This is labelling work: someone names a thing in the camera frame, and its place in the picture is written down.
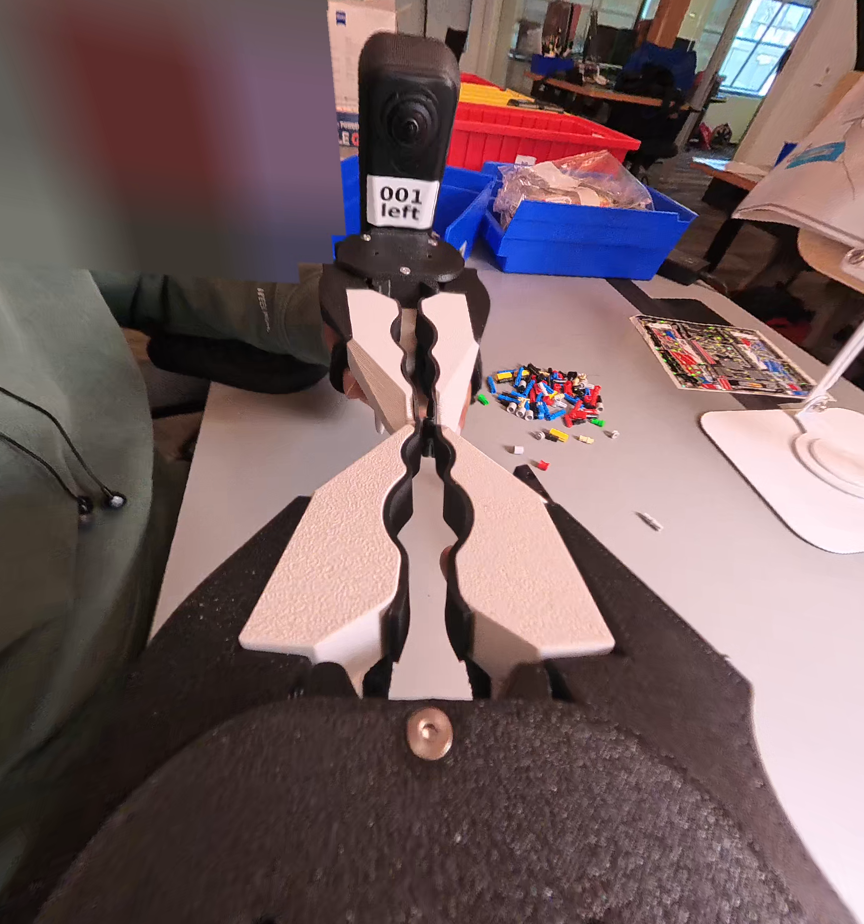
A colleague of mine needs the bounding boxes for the plastic bag of parts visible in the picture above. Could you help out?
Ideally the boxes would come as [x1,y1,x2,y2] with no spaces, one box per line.
[493,150,655,212]

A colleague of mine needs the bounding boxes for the colourful sticker sheet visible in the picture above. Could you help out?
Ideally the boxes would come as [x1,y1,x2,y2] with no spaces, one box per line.
[630,314,815,398]

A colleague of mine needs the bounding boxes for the black wired earphones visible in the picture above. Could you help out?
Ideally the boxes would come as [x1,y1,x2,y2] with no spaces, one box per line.
[0,372,128,524]

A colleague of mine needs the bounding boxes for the yellow storage bin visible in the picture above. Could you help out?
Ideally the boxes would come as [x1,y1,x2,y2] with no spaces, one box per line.
[459,81,534,105]

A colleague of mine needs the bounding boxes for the black chair armrest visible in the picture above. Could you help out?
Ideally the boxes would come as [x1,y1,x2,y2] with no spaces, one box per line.
[146,328,332,394]

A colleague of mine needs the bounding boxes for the person's left forearm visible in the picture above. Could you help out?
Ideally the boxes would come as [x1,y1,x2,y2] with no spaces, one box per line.
[92,270,332,365]

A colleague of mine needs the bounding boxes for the white cardboard box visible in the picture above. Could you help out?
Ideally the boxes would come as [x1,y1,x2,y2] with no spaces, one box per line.
[328,0,397,163]

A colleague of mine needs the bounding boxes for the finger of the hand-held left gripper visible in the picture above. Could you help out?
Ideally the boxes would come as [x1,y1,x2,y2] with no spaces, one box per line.
[417,291,485,434]
[345,289,424,436]

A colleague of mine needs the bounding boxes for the person's green sweatshirt torso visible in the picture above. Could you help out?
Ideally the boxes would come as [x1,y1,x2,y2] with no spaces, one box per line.
[0,256,157,867]

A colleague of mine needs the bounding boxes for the white booklet stand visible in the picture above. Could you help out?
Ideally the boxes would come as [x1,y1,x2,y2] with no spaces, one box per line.
[700,245,864,555]

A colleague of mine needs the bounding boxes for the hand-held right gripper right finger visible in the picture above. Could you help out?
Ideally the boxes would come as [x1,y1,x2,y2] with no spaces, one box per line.
[439,426,615,683]

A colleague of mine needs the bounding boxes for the red storage bin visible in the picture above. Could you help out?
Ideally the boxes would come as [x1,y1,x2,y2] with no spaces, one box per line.
[446,72,642,170]

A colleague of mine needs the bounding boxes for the person's left hand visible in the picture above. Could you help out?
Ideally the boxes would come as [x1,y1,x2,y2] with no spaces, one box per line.
[344,368,477,436]

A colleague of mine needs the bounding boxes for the blue storage bin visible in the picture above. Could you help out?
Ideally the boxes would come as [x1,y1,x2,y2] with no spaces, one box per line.
[482,162,698,281]
[339,155,494,257]

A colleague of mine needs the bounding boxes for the pile of colourful lego pieces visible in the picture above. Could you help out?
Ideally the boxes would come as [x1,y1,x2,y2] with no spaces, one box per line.
[486,364,606,433]

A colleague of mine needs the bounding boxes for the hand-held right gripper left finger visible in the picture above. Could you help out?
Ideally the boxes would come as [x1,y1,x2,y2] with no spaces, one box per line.
[239,424,414,683]

